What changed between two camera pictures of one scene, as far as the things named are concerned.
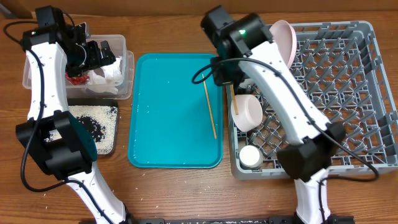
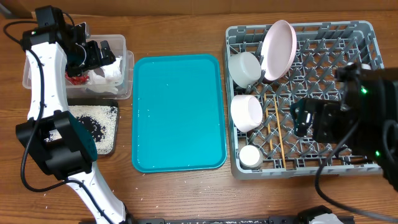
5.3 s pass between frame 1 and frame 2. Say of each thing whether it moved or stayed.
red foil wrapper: stayed
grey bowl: stayed
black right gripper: moved
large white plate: stayed
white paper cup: stayed
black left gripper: stayed
